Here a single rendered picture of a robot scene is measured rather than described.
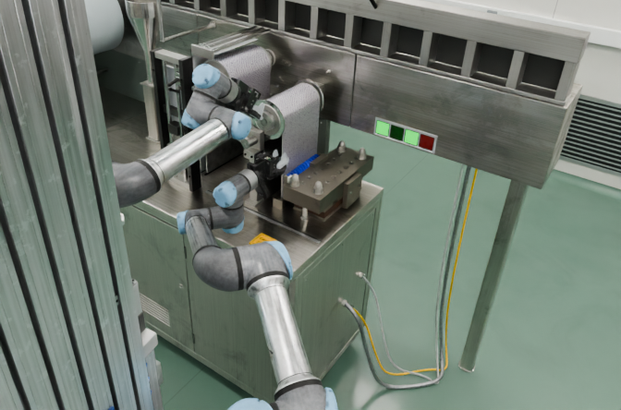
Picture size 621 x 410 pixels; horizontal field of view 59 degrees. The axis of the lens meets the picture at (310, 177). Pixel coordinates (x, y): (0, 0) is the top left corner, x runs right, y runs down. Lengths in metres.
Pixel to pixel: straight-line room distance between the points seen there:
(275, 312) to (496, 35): 1.08
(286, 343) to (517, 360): 1.78
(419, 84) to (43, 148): 1.48
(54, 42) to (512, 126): 1.51
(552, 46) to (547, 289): 1.89
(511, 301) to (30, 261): 2.79
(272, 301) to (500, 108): 0.99
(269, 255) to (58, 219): 0.79
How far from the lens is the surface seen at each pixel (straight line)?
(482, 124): 1.94
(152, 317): 2.68
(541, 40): 1.82
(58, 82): 0.71
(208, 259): 1.47
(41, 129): 0.71
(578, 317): 3.33
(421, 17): 1.92
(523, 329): 3.13
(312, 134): 2.13
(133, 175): 1.37
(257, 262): 1.45
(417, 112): 2.01
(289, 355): 1.35
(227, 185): 1.77
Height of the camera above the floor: 2.10
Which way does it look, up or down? 32 degrees down
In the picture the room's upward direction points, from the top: 3 degrees clockwise
